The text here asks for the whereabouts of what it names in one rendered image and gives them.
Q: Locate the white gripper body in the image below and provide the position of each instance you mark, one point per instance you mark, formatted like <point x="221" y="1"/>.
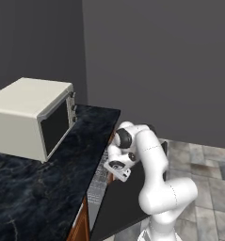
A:
<point x="120" y="173"/>

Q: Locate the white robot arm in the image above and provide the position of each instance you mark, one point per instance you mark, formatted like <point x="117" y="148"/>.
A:
<point x="154" y="175"/>

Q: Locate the grey dishwasher rack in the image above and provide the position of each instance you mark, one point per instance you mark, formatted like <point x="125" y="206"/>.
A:
<point x="98" y="185"/>

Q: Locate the black dishwasher door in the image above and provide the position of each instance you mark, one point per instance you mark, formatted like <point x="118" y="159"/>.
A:
<point x="123" y="200"/>

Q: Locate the black glass toaster oven door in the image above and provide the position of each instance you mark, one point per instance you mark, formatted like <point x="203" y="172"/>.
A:
<point x="56" y="127"/>

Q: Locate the brown wooden cupboard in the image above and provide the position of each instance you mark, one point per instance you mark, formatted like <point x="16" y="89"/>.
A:
<point x="82" y="224"/>

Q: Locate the dark toaster oven knob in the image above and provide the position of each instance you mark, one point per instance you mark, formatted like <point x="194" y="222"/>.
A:
<point x="74" y="119"/>
<point x="72" y="94"/>
<point x="74" y="107"/>

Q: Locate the cream toaster oven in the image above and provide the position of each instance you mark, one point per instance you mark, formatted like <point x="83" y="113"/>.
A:
<point x="19" y="119"/>

